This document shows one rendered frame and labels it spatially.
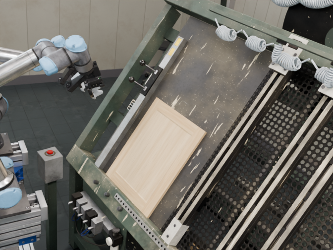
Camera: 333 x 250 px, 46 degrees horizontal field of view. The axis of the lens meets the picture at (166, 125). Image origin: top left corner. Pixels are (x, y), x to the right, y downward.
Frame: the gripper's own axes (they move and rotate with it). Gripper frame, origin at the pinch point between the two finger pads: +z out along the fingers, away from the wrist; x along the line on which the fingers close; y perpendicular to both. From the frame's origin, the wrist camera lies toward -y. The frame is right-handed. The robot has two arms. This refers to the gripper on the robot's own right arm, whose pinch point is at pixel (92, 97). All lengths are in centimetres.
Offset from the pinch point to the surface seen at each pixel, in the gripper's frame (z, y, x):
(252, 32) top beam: 7, 87, 13
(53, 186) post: 87, -47, 13
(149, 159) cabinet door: 58, 16, -8
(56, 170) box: 74, -41, 16
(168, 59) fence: 37, 47, 42
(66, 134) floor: 215, -56, 146
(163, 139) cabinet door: 51, 27, -2
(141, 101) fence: 50, 24, 28
